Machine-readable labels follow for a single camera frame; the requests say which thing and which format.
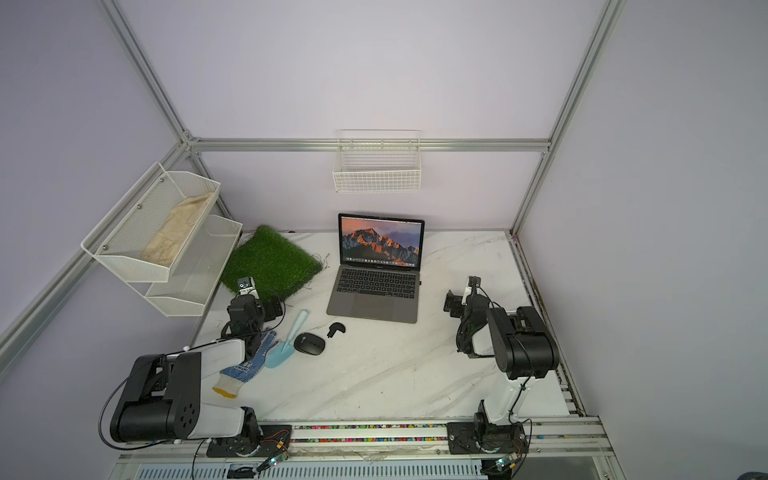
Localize black wireless mouse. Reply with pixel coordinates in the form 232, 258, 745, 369
293, 332, 326, 356

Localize black mouse battery cover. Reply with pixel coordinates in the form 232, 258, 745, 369
327, 322, 346, 338

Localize grey laptop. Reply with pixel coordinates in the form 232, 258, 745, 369
326, 213, 425, 324

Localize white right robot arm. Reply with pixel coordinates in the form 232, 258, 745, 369
443, 276, 560, 454

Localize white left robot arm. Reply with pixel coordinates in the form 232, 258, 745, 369
97, 293, 285, 456

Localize light blue plastic scoop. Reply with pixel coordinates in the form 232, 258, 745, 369
265, 309, 310, 369

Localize green artificial grass mat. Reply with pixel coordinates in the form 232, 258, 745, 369
221, 225, 323, 300

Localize white lower mesh shelf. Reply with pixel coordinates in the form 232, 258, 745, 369
144, 214, 242, 317

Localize white mesh shelf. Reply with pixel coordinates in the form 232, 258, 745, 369
144, 214, 242, 317
81, 163, 220, 283

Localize blue dotted work glove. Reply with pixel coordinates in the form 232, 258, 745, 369
212, 331, 278, 399

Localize beige cloth in shelf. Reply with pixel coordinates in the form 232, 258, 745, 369
141, 193, 213, 267

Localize white upper mesh shelf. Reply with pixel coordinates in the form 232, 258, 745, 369
81, 163, 220, 283

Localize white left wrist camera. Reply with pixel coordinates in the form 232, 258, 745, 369
237, 277, 259, 299

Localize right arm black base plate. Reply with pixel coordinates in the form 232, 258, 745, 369
446, 422, 529, 455

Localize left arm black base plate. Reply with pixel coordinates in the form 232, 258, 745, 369
206, 424, 293, 458

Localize aluminium rail base frame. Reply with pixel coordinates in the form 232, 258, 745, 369
109, 417, 625, 479

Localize white wire wall basket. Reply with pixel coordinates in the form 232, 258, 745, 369
332, 129, 422, 194

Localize aluminium enclosure frame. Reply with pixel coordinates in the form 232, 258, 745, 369
1, 1, 626, 381

